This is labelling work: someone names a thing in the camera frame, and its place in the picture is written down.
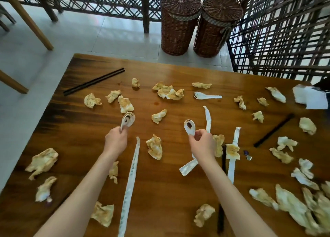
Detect light wooden table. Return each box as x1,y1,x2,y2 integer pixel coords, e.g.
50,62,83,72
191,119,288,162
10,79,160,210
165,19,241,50
0,0,54,95

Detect used napkins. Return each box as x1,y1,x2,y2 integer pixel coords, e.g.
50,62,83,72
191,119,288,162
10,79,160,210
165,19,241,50
25,77,330,236

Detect person's left hand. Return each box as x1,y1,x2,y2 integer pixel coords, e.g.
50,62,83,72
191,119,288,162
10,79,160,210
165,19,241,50
103,126,129,160

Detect person's right forearm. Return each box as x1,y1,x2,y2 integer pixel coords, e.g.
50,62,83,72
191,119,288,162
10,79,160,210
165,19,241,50
200,157,278,237

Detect dark wooden post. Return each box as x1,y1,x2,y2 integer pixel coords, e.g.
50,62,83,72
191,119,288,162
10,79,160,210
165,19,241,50
312,76,330,93

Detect person's left forearm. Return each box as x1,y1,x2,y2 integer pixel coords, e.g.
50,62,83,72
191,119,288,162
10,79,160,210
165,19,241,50
33,152,124,237

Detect white paper napkin pack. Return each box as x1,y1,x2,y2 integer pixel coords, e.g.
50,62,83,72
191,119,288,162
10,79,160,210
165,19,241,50
293,84,328,110

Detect dark wooden lattice screen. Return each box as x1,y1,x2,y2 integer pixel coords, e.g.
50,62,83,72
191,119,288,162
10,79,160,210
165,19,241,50
227,0,330,83
0,0,232,34

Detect dark wooden stool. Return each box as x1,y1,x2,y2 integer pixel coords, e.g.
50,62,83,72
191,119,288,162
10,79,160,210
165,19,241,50
0,4,17,32

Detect dark wooden table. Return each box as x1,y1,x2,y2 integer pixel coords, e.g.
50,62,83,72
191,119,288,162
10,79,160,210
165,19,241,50
0,53,330,237

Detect brown wicker lidded basket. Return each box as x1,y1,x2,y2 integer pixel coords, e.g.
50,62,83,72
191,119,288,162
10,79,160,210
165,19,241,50
159,0,202,56
193,0,244,59

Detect person's right hand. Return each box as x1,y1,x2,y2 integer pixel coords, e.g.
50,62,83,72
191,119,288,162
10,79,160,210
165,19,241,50
188,129,217,164

